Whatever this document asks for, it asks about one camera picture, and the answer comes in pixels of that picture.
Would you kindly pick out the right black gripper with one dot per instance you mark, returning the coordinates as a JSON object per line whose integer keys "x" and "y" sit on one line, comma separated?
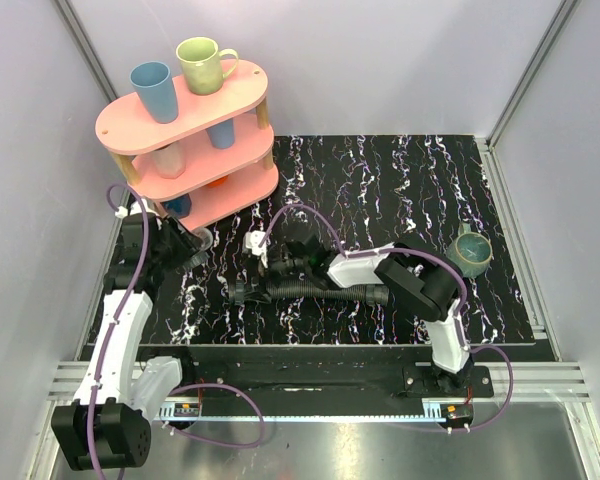
{"x": 262, "y": 272}

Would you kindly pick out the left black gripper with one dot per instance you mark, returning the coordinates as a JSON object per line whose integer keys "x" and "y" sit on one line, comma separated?
{"x": 185, "y": 245}

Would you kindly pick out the clear plastic canister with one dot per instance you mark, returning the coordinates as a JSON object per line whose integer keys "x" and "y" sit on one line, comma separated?
{"x": 206, "y": 239}

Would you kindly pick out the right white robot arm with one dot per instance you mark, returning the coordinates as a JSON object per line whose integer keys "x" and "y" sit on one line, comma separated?
{"x": 421, "y": 283}

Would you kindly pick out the dark blue cup bottom shelf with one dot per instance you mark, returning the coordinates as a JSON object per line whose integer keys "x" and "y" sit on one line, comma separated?
{"x": 179, "y": 207}

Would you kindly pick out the orange object on shelf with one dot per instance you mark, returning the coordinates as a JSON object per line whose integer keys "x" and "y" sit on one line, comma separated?
{"x": 217, "y": 182}

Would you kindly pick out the pink three-tier wooden shelf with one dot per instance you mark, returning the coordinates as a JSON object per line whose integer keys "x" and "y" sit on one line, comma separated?
{"x": 129, "y": 133}

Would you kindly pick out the white faceted cup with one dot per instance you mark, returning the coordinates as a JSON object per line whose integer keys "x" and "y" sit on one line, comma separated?
{"x": 168, "y": 161}

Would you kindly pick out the blue cup middle shelf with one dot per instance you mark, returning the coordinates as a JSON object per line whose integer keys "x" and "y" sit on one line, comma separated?
{"x": 222, "y": 135}

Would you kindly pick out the blue plastic tumbler on top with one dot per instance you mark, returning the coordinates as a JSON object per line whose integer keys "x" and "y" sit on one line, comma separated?
{"x": 153, "y": 83}

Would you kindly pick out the green ceramic mug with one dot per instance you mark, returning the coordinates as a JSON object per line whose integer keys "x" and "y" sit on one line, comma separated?
{"x": 200, "y": 61}

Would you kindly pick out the teal ceramic cup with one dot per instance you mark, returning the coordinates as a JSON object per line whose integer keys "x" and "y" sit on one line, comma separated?
{"x": 470, "y": 251}

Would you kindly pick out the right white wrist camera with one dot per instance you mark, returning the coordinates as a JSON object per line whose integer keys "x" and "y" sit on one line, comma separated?
{"x": 254, "y": 244}

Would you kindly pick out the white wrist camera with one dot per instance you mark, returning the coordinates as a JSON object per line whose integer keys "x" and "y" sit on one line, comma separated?
{"x": 121, "y": 212}
{"x": 254, "y": 244}

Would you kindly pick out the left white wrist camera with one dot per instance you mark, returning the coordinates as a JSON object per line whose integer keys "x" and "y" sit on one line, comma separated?
{"x": 121, "y": 212}

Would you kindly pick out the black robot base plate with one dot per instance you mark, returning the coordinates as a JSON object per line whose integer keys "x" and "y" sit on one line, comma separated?
{"x": 317, "y": 381}

